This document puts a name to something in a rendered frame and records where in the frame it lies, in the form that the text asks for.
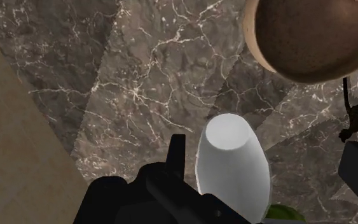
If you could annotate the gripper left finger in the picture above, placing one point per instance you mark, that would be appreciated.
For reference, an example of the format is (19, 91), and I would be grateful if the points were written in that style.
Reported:
(178, 198)

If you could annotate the white rounded vase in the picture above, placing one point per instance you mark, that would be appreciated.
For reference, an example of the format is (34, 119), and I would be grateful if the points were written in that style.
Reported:
(233, 167)

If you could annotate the green round thing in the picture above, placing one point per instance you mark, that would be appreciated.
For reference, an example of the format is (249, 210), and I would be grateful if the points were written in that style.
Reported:
(282, 214)

